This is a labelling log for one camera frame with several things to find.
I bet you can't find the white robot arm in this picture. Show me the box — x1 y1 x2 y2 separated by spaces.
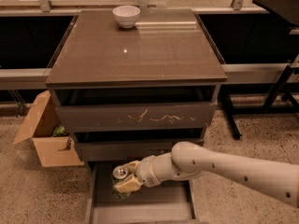
112 142 299 207

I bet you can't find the green item in box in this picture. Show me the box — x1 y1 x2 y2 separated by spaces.
52 124 68 137

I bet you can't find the grey drawer cabinet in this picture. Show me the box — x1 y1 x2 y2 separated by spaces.
45 8 228 166

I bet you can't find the grey bottom drawer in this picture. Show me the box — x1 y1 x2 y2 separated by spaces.
85 161 200 224

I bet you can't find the grey middle drawer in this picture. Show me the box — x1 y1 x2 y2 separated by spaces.
75 128 205 161

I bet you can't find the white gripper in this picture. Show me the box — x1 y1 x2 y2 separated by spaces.
114 156 161 193

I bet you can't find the grey top drawer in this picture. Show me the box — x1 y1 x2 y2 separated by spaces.
57 87 216 133

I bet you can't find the white ceramic bowl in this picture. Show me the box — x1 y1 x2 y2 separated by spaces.
112 6 141 28

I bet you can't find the open cardboard box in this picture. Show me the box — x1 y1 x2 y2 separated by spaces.
14 91 84 167

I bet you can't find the green soda can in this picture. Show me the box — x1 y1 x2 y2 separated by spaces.
111 166 130 200

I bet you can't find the grey drawer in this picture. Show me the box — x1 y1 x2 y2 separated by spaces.
85 161 200 224
57 87 216 133
75 128 205 161

